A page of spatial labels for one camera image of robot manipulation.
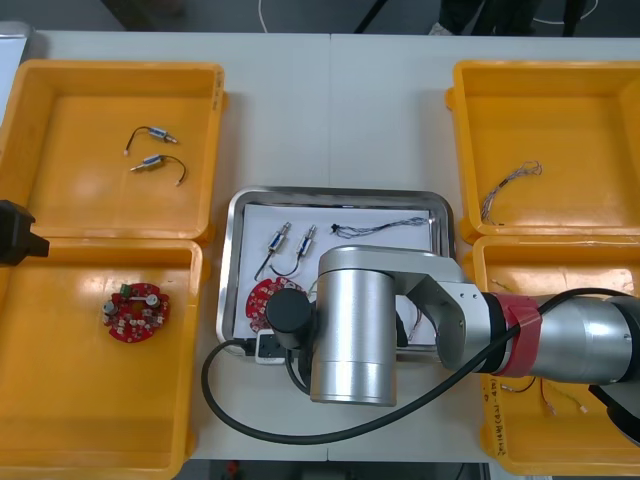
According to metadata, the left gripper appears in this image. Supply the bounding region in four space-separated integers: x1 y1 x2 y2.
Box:
0 199 51 269

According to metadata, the blue-label metal solenoid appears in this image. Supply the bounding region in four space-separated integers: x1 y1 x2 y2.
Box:
123 124 180 155
253 221 295 279
128 153 189 187
272 224 319 277

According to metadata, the round red circuit board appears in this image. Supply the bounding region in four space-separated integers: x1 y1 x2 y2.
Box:
246 277 309 334
102 281 172 345

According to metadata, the yellow-orange plastic bin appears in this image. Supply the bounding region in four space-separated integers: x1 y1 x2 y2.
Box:
0 234 211 476
444 58 640 241
0 58 229 241
462 234 640 477

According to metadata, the steel tray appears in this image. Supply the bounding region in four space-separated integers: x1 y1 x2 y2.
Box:
215 185 459 369

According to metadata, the white sheet liner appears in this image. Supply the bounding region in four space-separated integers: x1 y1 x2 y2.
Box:
232 199 436 347

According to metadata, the black pole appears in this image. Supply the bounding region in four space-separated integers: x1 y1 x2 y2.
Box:
357 0 389 34

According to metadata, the person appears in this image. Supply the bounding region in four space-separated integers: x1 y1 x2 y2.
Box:
429 0 591 37

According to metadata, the red green-yellow wire harness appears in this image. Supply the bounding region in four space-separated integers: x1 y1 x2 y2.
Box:
305 278 437 344
490 278 590 416

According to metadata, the grey twisted wire harness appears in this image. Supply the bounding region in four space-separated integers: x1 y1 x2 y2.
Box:
479 160 544 224

